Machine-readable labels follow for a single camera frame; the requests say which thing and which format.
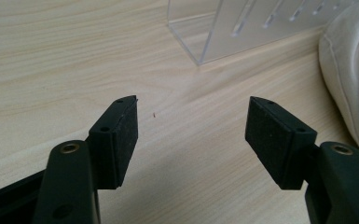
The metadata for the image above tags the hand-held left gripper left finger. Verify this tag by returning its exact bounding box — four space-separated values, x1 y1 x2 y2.
32 94 139 224

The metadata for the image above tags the clear acrylic slotted rack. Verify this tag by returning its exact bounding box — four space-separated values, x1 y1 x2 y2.
167 0 359 66

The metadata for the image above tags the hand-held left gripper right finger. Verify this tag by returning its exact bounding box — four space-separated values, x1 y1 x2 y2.
244 95 359 224

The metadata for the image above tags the white cloth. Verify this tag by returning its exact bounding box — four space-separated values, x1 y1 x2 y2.
318 0 359 171

